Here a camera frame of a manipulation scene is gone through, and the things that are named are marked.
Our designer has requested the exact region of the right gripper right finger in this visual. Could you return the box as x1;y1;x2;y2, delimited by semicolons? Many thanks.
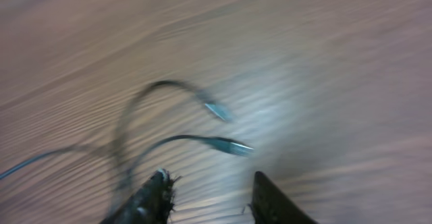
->
249;171;317;224

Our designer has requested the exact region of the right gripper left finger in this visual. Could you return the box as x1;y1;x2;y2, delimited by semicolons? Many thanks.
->
100;169;177;224

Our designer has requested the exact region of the black cable with barrel plug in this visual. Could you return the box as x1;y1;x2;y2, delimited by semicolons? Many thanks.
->
0;134;254;191

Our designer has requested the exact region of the black USB cable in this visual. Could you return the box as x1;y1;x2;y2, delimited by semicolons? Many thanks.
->
111;79;234;198

